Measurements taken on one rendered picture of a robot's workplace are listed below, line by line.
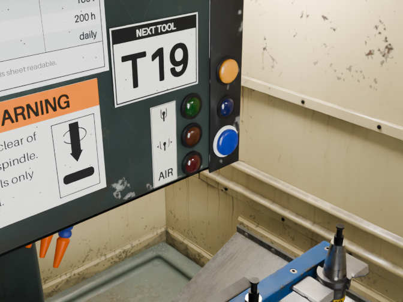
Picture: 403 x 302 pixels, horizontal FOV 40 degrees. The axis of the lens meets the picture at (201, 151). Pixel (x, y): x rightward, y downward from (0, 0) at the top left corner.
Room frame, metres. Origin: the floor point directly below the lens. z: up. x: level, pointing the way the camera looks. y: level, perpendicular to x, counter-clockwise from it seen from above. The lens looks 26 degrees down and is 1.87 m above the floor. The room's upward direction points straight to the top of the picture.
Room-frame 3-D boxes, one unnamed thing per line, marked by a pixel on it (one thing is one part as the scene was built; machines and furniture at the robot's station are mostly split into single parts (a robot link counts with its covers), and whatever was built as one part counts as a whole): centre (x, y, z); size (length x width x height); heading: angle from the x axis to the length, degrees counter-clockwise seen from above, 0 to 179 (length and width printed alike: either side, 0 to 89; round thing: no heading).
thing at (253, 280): (0.67, -0.08, 1.31); 0.02 x 0.02 x 0.03
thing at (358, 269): (0.85, -0.28, 1.21); 0.07 x 0.05 x 0.01; 42
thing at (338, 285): (0.82, -0.24, 1.21); 0.06 x 0.06 x 0.03
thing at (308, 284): (0.78, -0.20, 1.21); 0.07 x 0.05 x 0.01; 42
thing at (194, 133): (0.52, 0.01, 1.64); 0.02 x 0.01 x 0.02; 132
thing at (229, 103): (0.55, -0.03, 1.66); 0.02 x 0.01 x 0.02; 132
